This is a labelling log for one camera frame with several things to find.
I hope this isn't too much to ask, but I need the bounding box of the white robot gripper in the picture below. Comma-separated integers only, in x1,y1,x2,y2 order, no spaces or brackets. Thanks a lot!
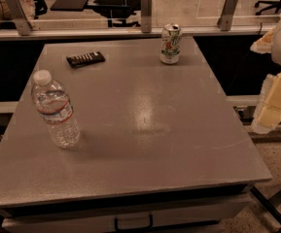
250,16,281,134

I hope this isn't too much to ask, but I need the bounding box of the white green 7up can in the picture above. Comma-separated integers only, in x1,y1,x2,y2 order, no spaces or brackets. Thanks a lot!
159,23,182,64

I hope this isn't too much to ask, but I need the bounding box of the black office chair base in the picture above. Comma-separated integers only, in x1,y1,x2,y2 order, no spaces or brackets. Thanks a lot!
254,0,281,16

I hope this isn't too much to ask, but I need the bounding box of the grey table drawer front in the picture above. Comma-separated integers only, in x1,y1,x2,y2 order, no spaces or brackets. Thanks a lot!
2,193,251,233

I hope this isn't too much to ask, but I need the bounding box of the black remote control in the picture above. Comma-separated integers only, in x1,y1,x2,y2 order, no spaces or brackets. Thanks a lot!
66,51,105,68

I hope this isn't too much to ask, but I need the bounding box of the black square floor mat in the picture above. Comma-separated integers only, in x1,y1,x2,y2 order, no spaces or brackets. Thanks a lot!
51,0,88,12

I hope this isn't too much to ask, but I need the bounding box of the clear plastic water bottle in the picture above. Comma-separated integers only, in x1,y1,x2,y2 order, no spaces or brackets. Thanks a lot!
31,70,81,149

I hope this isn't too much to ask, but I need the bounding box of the right metal rail bracket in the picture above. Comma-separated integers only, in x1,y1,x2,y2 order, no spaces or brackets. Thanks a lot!
217,0,238,31

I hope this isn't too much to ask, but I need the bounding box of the metal rail bracket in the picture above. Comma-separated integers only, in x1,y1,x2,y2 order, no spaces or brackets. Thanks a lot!
217,0,238,31
5,0,35,36
141,0,152,33

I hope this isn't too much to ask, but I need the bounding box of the middle metal rail bracket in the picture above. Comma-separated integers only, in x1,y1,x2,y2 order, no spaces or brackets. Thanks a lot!
141,0,152,33

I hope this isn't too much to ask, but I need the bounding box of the dark desk frame background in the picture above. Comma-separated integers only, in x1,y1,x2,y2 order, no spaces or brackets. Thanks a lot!
86,0,141,28

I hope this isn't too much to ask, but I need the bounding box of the black drawer handle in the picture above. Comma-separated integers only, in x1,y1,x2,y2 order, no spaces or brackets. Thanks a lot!
114,215,154,233

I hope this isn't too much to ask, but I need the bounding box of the left metal rail bracket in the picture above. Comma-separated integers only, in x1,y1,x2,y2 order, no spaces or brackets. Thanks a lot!
5,0,35,36

